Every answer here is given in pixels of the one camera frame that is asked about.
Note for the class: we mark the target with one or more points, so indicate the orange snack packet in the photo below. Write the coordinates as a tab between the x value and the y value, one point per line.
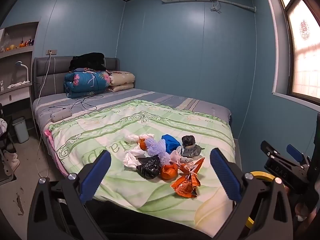
186	186

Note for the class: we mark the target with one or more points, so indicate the beige pillows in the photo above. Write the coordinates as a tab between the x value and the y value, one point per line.
122	80

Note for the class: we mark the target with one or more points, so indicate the small white plastic bag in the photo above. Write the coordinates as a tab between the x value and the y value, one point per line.
132	139

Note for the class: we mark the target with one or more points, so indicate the yellow rimmed waste bin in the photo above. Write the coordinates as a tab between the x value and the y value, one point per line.
260	173

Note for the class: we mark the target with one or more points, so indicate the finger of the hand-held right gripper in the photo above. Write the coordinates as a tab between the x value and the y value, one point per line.
267	148
295	152

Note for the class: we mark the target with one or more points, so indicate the dark shelf figurine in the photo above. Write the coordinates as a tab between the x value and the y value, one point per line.
26	43

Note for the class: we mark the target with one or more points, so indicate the wall switch panel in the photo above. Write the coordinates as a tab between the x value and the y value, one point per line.
51	52

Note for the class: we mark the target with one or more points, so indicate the wrapped air conditioner pipe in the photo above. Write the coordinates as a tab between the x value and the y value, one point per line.
237	5

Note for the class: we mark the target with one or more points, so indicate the orange shelf ornament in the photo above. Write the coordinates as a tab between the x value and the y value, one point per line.
10	47

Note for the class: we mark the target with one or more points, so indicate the white tissue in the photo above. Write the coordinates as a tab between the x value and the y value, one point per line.
132	157

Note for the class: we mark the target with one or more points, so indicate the small black bag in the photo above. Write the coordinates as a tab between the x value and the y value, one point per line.
188	140

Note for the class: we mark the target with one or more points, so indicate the blue plastic bag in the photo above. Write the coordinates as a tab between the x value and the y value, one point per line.
171	142

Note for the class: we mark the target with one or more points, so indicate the green floral blanket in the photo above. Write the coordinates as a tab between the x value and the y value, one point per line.
112	127

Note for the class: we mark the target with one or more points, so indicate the red window sticker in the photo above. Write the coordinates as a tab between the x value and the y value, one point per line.
305	29

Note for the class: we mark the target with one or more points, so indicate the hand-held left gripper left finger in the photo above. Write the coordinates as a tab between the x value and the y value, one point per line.
96	175

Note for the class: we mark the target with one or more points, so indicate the brown framed window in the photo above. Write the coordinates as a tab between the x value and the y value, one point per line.
305	67

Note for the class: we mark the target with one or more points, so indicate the black plastic bag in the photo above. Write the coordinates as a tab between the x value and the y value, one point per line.
149	168

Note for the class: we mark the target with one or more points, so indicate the grey wall shelf unit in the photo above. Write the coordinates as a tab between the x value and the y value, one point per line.
17	55

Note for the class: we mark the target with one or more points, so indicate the small orange plastic bag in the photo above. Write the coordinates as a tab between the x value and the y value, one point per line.
142	145

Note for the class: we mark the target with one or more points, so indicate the white desk lamp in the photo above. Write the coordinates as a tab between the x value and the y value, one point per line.
25	71

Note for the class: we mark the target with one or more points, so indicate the grey upholstered headboard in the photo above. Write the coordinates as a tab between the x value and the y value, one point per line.
50	67

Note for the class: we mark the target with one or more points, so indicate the white power strip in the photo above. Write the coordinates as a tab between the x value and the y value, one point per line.
61	115

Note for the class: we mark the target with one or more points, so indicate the white cloth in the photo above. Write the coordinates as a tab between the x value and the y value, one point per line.
15	85

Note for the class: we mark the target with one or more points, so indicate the blue floral folded quilt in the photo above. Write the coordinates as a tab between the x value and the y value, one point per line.
85	83

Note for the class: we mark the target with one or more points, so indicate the white plastic waste bin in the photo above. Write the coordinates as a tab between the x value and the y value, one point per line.
21	130

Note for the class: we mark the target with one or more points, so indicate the white slipper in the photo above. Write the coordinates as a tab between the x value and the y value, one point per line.
10	155
12	166

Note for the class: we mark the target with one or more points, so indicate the black clothing pile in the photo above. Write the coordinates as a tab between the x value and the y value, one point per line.
87	61

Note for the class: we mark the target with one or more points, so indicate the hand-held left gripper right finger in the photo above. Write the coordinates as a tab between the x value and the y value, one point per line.
226	177

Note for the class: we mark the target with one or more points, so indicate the person's right hand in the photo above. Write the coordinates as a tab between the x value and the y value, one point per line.
301	211

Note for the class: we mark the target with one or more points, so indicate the grey snack packet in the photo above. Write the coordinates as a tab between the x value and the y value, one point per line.
191	151

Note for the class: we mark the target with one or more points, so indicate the purple foam net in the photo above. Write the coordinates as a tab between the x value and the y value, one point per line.
157	149

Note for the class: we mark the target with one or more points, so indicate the clear plastic bag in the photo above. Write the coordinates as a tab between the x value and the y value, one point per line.
178	157

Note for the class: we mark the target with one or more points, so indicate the bed with striped sheet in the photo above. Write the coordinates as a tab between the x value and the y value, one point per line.
162	98

